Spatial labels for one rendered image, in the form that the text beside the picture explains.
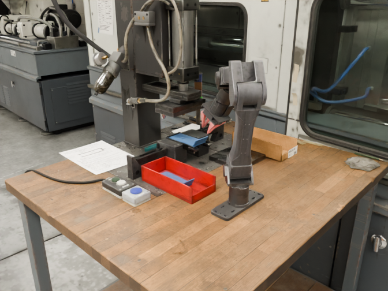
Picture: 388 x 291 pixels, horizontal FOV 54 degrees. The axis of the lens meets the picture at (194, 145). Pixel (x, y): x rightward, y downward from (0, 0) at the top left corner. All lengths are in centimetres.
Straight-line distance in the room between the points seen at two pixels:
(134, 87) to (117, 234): 71
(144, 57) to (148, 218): 66
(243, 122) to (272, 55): 93
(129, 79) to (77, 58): 300
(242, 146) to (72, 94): 365
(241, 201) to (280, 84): 89
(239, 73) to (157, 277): 56
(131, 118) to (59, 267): 119
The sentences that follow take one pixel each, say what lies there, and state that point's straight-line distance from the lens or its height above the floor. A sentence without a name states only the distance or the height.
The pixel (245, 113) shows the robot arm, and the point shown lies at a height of 122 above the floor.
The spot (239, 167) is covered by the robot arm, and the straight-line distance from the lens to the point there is 115.
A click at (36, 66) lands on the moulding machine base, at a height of 82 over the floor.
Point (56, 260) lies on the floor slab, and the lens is 258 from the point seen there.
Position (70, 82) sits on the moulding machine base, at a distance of 459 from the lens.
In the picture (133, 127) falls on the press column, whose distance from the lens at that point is 167.
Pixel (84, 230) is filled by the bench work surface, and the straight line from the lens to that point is 115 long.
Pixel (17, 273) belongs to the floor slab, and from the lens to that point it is 256.
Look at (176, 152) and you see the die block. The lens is 145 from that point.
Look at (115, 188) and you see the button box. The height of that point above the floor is 93.
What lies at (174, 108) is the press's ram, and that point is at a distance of 139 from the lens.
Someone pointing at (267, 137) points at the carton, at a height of 94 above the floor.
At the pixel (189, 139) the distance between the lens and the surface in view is 151.
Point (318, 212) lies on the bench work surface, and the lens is 125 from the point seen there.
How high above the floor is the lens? 153
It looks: 22 degrees down
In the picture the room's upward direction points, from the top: straight up
